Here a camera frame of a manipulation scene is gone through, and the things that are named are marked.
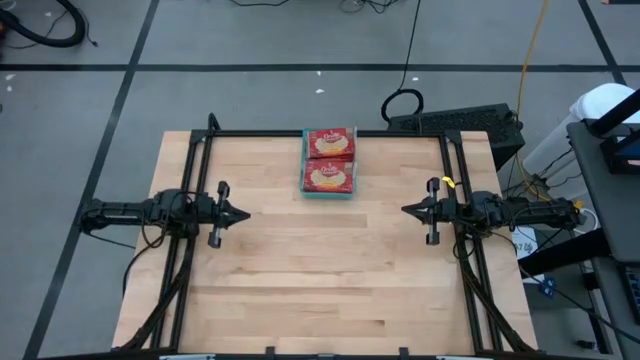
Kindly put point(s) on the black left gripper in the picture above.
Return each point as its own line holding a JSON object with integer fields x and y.
{"x": 215, "y": 215}

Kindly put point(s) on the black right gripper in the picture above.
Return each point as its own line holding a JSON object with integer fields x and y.
{"x": 450, "y": 210}

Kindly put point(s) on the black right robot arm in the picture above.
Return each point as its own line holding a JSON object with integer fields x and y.
{"x": 525, "y": 212}

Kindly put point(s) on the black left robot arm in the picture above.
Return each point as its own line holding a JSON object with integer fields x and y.
{"x": 125, "y": 210}

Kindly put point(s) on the teal plastic basket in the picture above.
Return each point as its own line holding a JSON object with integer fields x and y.
{"x": 327, "y": 196}

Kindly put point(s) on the black computer case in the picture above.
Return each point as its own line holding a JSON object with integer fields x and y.
{"x": 460, "y": 125}

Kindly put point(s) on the white paper sheet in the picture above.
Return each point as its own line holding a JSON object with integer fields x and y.
{"x": 525, "y": 245}

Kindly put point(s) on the blue plug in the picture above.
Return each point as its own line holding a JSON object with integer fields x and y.
{"x": 549, "y": 287}

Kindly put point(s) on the yellow power plug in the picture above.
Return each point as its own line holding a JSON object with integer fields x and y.
{"x": 579, "y": 205}

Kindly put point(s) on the dark grey desk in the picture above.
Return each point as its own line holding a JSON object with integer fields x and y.
{"x": 605, "y": 210}

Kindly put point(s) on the white plastic bin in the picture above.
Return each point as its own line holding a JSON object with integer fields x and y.
{"x": 595, "y": 105}

